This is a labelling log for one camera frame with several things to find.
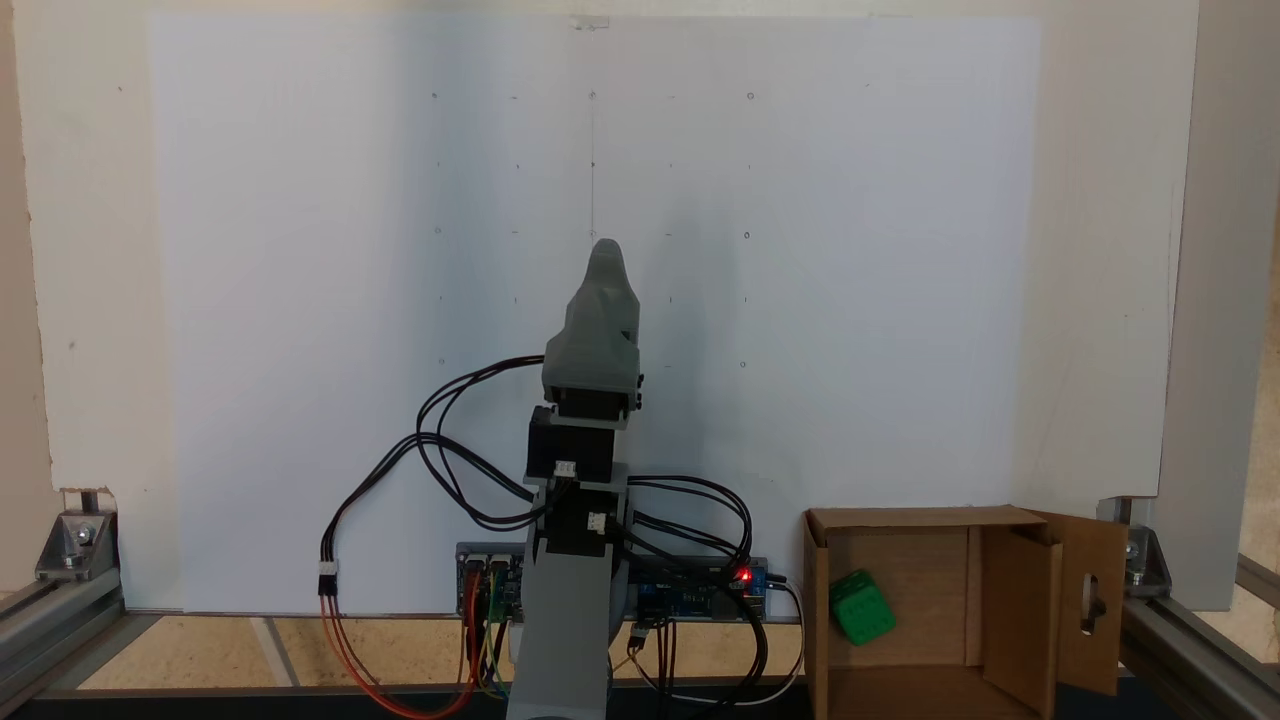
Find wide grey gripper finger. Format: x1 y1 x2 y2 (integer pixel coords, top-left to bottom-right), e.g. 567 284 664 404
565 238 641 344

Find green die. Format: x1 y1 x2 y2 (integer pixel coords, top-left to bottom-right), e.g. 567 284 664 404
829 571 897 646

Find small circuit board with jumpers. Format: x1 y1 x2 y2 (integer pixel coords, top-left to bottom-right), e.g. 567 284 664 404
456 542 527 622

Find blue circuit board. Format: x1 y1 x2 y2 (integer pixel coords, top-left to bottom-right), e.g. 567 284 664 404
630 556 771 622

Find white paper sheet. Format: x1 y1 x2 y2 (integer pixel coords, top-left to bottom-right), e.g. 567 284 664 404
148 15 1041 614

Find brown cardboard box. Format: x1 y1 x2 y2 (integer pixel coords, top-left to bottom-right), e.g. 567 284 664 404
803 505 1129 720

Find black motor cable loop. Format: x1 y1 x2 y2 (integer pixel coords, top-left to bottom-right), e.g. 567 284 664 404
414 355 549 533

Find coloured jumper wires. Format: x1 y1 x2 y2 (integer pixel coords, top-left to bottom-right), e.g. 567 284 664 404
460 570 521 701

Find black and white power cable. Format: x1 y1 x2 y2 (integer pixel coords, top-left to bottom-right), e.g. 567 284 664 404
625 575 807 707

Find black cable with white connector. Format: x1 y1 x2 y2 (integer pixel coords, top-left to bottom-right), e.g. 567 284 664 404
318 432 536 601

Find orange and red wires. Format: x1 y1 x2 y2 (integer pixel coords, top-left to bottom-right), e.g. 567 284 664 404
320 592 483 720

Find metal corner bracket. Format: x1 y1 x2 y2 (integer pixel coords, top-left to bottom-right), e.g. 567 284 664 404
1125 525 1173 598
36 510 119 583

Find aluminium frame post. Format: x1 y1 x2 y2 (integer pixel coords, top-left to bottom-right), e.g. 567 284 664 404
1150 0 1280 613
0 0 55 593

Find aluminium frame rail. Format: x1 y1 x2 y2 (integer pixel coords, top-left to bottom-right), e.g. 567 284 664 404
1120 592 1280 720
0 568 127 707
1235 553 1280 609

